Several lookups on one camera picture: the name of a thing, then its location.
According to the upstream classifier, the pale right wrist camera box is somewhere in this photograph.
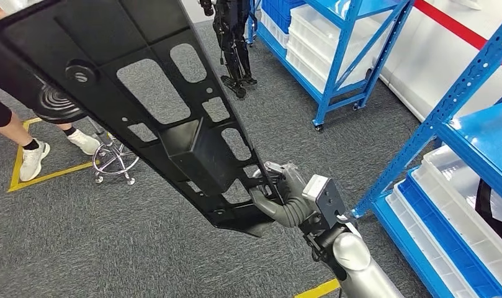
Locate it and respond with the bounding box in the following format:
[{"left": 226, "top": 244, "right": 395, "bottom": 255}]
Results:
[{"left": 302, "top": 174, "right": 347, "bottom": 231}]

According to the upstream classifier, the person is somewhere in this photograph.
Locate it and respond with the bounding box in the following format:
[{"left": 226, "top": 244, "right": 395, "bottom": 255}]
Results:
[{"left": 0, "top": 82, "right": 101, "bottom": 183}]

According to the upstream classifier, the black humanoid robot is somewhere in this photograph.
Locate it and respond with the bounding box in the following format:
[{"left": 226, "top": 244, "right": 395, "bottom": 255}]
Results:
[{"left": 198, "top": 0, "right": 259, "bottom": 99}]

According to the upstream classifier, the black plastic panel part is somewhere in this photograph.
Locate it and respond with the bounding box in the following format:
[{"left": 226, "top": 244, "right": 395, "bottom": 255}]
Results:
[{"left": 0, "top": 0, "right": 284, "bottom": 238}]

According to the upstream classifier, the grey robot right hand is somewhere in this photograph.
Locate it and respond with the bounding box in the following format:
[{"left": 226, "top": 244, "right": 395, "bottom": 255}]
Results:
[{"left": 248, "top": 161, "right": 317, "bottom": 229}]

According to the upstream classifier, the chrome base stool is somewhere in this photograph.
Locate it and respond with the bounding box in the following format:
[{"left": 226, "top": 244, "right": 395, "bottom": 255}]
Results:
[{"left": 86, "top": 117, "right": 140, "bottom": 187}]

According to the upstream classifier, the yellow floor tape outline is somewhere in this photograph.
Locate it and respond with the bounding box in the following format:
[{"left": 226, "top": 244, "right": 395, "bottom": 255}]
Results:
[{"left": 7, "top": 117, "right": 96, "bottom": 193}]

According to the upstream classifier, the blue plastic crate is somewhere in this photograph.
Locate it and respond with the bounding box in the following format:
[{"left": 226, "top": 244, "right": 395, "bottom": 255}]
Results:
[
  {"left": 261, "top": 0, "right": 307, "bottom": 35},
  {"left": 397, "top": 166, "right": 502, "bottom": 298}
]

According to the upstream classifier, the white car body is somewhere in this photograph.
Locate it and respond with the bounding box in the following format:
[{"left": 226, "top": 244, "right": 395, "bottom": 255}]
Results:
[{"left": 372, "top": 0, "right": 502, "bottom": 122}]

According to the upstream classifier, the white plastic crate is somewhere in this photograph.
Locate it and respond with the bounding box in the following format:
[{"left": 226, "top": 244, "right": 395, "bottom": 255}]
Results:
[
  {"left": 411, "top": 145, "right": 502, "bottom": 284},
  {"left": 385, "top": 181, "right": 482, "bottom": 298},
  {"left": 289, "top": 4, "right": 385, "bottom": 58},
  {"left": 260, "top": 9, "right": 290, "bottom": 49},
  {"left": 284, "top": 41, "right": 373, "bottom": 94}
]

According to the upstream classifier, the blue metal shelf rack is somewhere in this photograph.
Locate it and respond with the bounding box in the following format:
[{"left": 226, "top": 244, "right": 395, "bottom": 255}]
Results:
[
  {"left": 246, "top": 0, "right": 416, "bottom": 132},
  {"left": 351, "top": 12, "right": 502, "bottom": 298}
]

